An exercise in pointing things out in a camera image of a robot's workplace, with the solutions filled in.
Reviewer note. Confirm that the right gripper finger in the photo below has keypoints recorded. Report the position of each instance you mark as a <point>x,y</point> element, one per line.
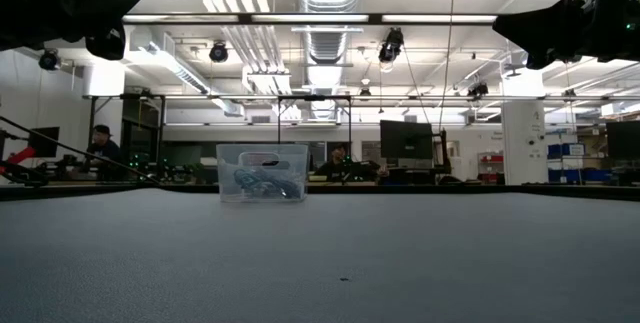
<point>542,30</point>

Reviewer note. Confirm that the blue-grey table mat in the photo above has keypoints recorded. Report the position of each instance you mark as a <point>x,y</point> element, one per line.
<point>320,263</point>

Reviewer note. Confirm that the shelf with red bins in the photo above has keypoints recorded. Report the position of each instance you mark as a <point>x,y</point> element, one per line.
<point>492,159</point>

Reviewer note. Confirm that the black ceiling spot lamp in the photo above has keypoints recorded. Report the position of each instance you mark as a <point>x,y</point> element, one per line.
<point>218,52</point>
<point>478,89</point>
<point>49,59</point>
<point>391,47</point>

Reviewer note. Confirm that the shelf with blue bins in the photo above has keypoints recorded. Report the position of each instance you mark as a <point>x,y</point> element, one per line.
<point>565,175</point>

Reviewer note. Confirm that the overhead light bar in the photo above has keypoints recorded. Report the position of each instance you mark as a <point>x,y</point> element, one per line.
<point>310,18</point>

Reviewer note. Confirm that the white column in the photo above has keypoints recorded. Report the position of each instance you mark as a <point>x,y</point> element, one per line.
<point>522,133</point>

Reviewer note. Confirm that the clear plastic bin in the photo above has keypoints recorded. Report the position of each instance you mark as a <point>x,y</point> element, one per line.
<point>260,155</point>

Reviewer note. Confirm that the red object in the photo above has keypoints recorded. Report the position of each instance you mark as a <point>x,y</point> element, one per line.
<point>22,155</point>

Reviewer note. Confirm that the black monitor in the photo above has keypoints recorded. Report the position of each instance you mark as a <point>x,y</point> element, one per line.
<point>406,139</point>
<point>45,140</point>
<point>624,139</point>

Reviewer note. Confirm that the person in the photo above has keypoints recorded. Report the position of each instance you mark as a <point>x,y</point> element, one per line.
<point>337,168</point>
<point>105,152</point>

